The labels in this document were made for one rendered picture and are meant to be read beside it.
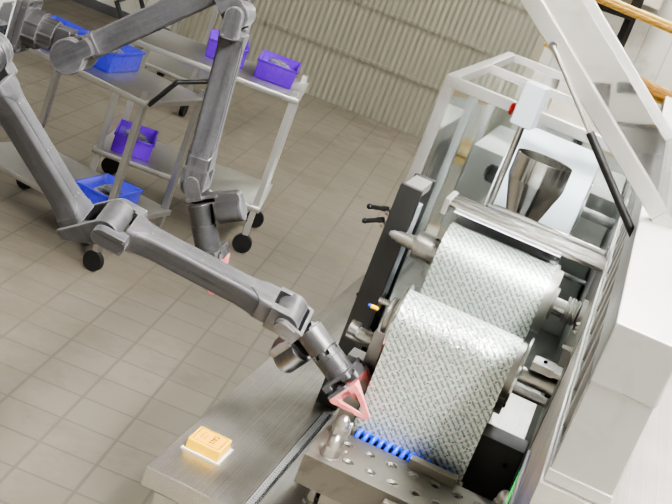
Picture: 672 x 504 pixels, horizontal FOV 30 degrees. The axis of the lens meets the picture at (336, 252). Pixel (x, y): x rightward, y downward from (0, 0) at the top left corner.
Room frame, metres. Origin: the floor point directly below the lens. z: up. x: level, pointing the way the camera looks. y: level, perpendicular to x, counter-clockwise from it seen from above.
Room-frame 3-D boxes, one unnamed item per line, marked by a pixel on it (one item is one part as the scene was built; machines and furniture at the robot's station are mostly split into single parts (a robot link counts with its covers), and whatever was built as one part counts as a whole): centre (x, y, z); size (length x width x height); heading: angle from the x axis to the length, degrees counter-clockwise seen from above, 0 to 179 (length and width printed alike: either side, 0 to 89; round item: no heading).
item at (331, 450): (2.10, -0.12, 1.05); 0.04 x 0.04 x 0.04
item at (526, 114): (2.86, -0.29, 1.66); 0.07 x 0.07 x 0.10; 75
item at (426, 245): (2.57, -0.18, 1.33); 0.06 x 0.06 x 0.06; 80
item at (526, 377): (2.27, -0.45, 1.25); 0.07 x 0.04 x 0.04; 80
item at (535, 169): (3.01, -0.39, 1.50); 0.14 x 0.14 x 0.06
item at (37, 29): (2.71, 0.78, 1.45); 0.09 x 0.08 x 0.12; 177
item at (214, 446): (2.20, 0.10, 0.91); 0.07 x 0.07 x 0.02; 80
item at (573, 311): (2.51, -0.49, 1.33); 0.07 x 0.07 x 0.07; 80
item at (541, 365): (2.27, -0.45, 1.28); 0.06 x 0.05 x 0.02; 80
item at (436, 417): (2.24, -0.27, 1.11); 0.23 x 0.01 x 0.18; 80
